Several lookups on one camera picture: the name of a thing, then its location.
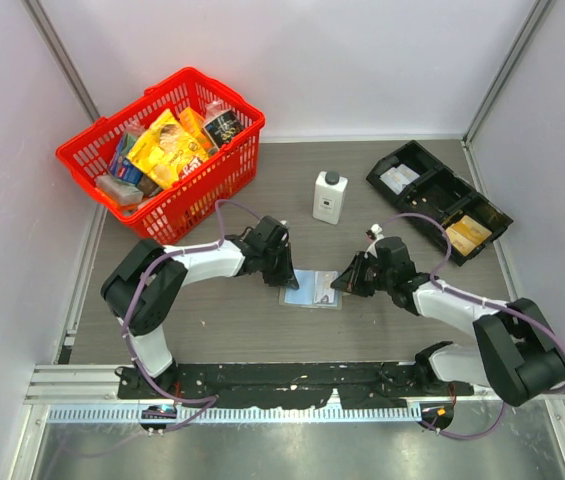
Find clear wrapped pale package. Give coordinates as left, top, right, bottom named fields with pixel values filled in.
left=96, top=175, right=143, bottom=206

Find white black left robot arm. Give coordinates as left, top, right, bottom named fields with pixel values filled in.
left=100, top=216, right=299, bottom=398

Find red plastic shopping basket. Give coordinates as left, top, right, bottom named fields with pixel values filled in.
left=56, top=67, right=265, bottom=244

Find white slotted cable duct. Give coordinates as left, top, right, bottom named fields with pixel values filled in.
left=47, top=403, right=422, bottom=425

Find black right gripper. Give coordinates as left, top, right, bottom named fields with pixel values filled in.
left=332, top=251, right=394, bottom=297

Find yellow classic chips bag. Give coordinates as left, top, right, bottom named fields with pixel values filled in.
left=128, top=109, right=210, bottom=190

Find gold cards stack in tray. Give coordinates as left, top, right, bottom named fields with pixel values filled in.
left=445, top=215, right=492, bottom=256

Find blue snack box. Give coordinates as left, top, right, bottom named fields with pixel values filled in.
left=108, top=133, right=143, bottom=185

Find silver cards in tray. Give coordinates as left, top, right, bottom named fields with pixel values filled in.
left=379, top=164, right=420, bottom=195

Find orange snack packet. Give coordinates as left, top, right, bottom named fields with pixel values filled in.
left=178, top=106, right=216, bottom=155

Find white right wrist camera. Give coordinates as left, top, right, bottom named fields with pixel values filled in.
left=366, top=224, right=384, bottom=252

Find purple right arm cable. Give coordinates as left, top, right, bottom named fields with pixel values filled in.
left=376, top=212, right=565, bottom=439

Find grey leather card holder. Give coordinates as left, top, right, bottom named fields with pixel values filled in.
left=279, top=269, right=342, bottom=310

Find black VIP cards in tray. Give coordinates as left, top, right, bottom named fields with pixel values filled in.
left=408, top=184, right=457, bottom=224

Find black labelled snack jar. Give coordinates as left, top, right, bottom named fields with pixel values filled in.
left=204, top=110, right=244, bottom=149

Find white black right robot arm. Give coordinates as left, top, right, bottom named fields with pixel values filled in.
left=331, top=237, right=565, bottom=406

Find black three-compartment card tray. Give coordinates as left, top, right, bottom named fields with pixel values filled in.
left=366, top=140, right=513, bottom=266

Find white bottle grey cap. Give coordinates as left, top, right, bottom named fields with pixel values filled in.
left=312, top=171, right=348, bottom=225

